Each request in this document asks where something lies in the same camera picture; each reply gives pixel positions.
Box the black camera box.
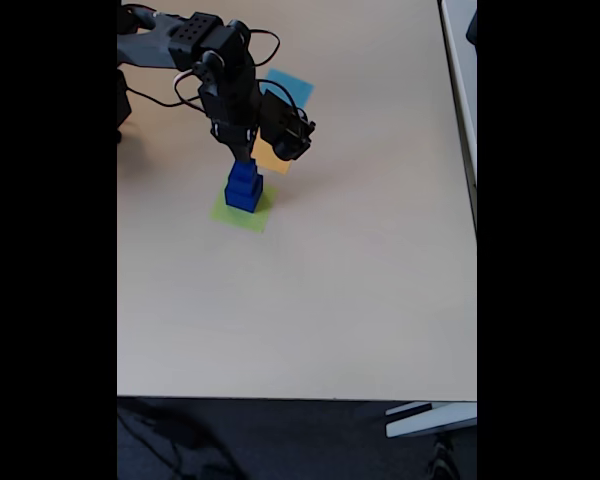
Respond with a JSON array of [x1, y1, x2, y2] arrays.
[[258, 89, 317, 162]]

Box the medium blue cube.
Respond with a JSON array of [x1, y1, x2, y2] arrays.
[[227, 167, 260, 196]]

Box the white side table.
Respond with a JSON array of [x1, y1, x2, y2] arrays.
[[437, 0, 478, 241]]

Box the blue paper square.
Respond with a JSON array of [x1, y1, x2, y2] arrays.
[[258, 68, 315, 109]]

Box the orange paper square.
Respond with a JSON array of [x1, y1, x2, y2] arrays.
[[249, 137, 295, 176]]

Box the green paper square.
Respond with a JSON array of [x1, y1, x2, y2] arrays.
[[208, 182, 279, 235]]

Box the white table foot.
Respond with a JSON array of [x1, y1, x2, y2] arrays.
[[384, 401, 478, 439]]

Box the large blue cube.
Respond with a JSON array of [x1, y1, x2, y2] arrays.
[[223, 175, 265, 215]]

